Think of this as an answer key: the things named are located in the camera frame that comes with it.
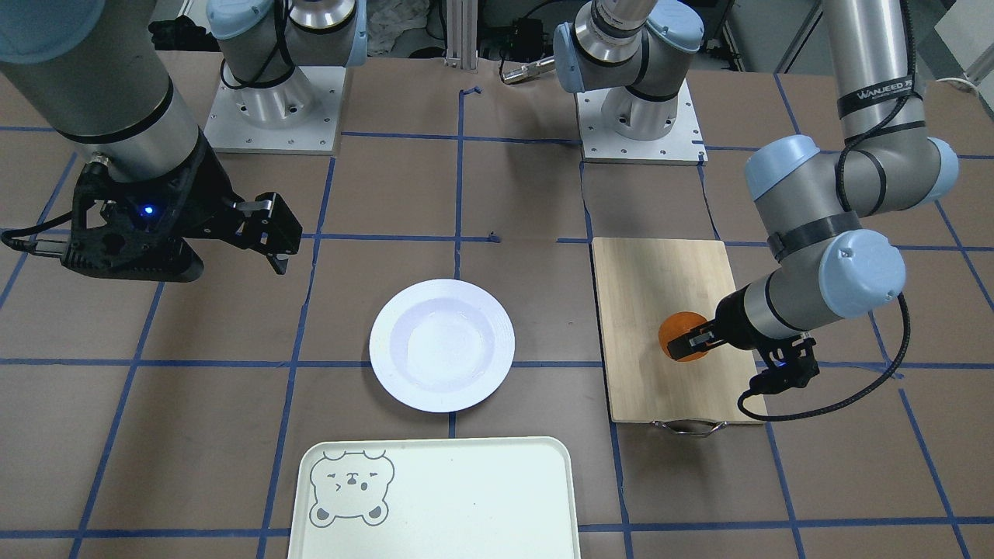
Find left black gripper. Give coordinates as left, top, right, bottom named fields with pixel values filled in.
left=668, top=291, right=770, bottom=359

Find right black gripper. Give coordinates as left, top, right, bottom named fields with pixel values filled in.
left=155, top=137, right=303, bottom=275

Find orange fruit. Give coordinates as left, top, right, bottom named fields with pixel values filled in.
left=658, top=311, right=709, bottom=363

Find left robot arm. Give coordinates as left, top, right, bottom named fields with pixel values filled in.
left=553, top=1, right=959, bottom=360

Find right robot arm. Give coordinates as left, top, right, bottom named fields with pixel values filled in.
left=2, top=1, right=368, bottom=283

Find pale green bear tray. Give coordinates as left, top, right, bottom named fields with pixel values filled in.
left=288, top=436, right=581, bottom=558

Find wooden cutting board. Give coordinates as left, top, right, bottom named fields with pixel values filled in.
left=592, top=237, right=756, bottom=432

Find white round plate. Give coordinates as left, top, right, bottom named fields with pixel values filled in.
left=369, top=279, right=516, bottom=413

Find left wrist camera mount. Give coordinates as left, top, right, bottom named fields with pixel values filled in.
left=749, top=333, right=820, bottom=395

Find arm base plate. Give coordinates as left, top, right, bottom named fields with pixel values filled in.
left=203, top=66, right=349, bottom=155
left=575, top=82, right=709, bottom=165

